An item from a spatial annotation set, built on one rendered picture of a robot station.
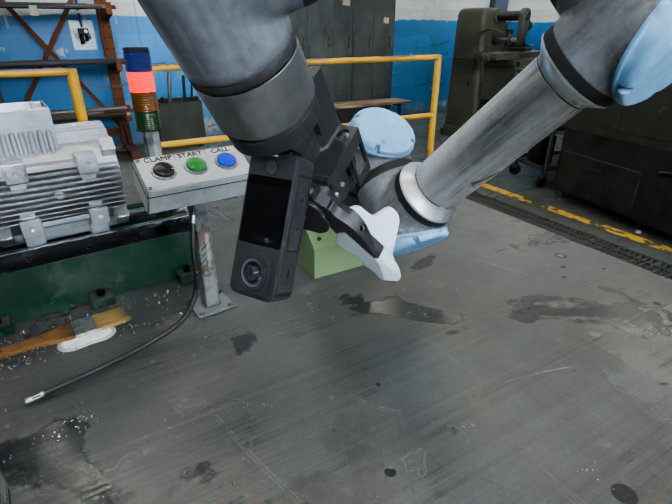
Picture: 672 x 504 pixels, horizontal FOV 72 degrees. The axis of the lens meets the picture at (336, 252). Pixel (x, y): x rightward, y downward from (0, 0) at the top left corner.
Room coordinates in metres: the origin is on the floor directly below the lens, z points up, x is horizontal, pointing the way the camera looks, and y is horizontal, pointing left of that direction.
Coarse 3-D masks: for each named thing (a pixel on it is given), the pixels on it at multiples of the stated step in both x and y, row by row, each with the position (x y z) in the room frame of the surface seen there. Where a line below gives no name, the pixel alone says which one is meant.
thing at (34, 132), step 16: (0, 112) 0.72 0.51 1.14; (16, 112) 0.73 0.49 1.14; (32, 112) 0.75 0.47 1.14; (48, 112) 0.76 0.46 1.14; (0, 128) 0.72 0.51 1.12; (16, 128) 0.73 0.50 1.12; (32, 128) 0.74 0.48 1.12; (48, 128) 0.75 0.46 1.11; (0, 144) 0.72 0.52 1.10; (16, 144) 0.72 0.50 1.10; (32, 144) 0.74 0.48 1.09; (48, 144) 0.75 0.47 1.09
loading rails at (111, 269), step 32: (128, 224) 0.88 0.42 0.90; (160, 224) 0.82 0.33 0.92; (0, 256) 0.67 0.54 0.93; (32, 256) 0.69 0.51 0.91; (64, 256) 0.72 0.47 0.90; (96, 256) 0.75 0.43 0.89; (128, 256) 0.78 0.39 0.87; (160, 256) 0.81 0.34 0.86; (0, 288) 0.66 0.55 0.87; (32, 288) 0.69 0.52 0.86; (64, 288) 0.71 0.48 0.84; (96, 288) 0.74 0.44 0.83; (128, 288) 0.77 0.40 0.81; (0, 320) 0.64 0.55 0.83
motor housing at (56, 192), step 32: (64, 128) 0.79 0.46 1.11; (96, 128) 0.81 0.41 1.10; (0, 160) 0.71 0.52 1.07; (32, 160) 0.73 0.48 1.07; (64, 160) 0.74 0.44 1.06; (0, 192) 0.67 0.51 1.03; (32, 192) 0.70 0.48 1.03; (64, 192) 0.73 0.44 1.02; (96, 192) 0.75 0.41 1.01; (0, 224) 0.68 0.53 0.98; (64, 224) 0.75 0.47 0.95
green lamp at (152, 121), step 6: (138, 114) 1.15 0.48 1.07; (144, 114) 1.15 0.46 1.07; (150, 114) 1.16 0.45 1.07; (156, 114) 1.17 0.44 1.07; (138, 120) 1.15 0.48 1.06; (144, 120) 1.15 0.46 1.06; (150, 120) 1.15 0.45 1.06; (156, 120) 1.17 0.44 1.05; (138, 126) 1.15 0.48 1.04; (144, 126) 1.15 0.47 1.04; (150, 126) 1.15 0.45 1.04; (156, 126) 1.16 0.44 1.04
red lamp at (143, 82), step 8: (128, 72) 1.16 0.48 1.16; (144, 72) 1.16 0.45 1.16; (152, 72) 1.18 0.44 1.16; (128, 80) 1.16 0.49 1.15; (136, 80) 1.15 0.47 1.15; (144, 80) 1.15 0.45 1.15; (152, 80) 1.17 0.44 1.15; (136, 88) 1.15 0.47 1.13; (144, 88) 1.15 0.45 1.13; (152, 88) 1.17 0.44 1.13
